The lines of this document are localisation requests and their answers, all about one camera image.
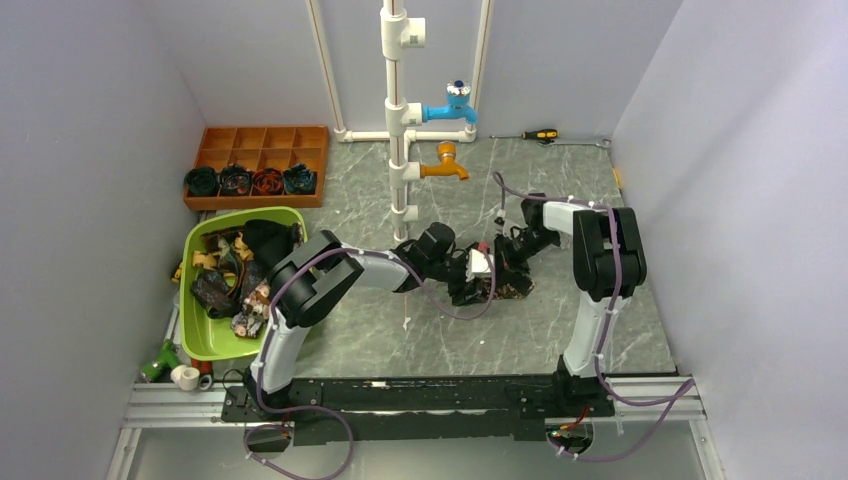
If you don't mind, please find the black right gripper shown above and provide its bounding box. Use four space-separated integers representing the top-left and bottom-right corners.
487 230 559 292

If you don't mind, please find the brown floral tie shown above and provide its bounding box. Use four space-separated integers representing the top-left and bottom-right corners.
493 271 535 300

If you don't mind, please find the orange wooden compartment tray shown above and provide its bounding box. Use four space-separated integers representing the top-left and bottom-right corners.
183 125 329 211

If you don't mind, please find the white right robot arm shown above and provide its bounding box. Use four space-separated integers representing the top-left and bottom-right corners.
493 195 647 415

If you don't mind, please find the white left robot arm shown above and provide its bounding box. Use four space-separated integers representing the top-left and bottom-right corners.
243 222 495 420

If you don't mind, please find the pile of floral ties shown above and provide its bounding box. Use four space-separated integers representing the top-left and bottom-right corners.
189 219 305 339

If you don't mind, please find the orange plastic faucet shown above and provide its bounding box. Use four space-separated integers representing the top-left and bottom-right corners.
420 141 470 181

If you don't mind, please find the yellow black screwdriver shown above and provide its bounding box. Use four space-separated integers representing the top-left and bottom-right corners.
491 128 559 143

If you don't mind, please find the silver wrench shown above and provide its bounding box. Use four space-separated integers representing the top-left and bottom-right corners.
539 138 611 149

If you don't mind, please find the blue plastic faucet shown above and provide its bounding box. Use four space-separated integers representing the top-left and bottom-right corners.
422 79 478 125

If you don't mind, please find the teal black rolled tie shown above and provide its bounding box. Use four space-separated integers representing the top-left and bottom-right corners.
282 163 318 195

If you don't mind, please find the red black rolled tie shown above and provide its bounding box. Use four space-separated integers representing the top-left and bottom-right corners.
252 167 285 196

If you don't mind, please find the white PVC pipe assembly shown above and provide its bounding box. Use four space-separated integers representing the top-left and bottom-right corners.
306 1 493 243

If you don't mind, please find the green plastic basin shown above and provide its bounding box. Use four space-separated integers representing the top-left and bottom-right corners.
179 206 306 362

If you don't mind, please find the dark green rolled tie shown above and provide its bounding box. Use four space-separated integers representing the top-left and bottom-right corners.
184 166 219 197

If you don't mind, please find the green plastic faucet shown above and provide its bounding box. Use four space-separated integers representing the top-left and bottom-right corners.
140 339 181 383

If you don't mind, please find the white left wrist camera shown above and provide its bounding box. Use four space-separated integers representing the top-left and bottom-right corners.
466 248 493 280

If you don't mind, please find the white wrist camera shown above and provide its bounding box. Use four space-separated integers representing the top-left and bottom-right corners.
494 209 506 227
466 248 493 280

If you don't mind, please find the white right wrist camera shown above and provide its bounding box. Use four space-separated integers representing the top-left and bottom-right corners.
494 209 506 227

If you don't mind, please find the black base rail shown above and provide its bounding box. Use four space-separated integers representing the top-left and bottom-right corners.
221 372 615 446

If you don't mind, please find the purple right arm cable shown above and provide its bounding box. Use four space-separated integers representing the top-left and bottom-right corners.
491 172 696 464

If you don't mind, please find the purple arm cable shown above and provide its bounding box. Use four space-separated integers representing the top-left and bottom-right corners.
491 172 696 464
242 241 498 480

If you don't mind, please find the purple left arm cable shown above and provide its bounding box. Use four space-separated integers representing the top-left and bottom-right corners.
242 241 498 480

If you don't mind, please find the yellow black tool handle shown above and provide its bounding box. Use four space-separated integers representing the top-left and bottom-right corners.
170 261 184 284

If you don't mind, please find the aluminium frame rail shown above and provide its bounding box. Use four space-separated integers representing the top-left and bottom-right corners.
123 376 707 428

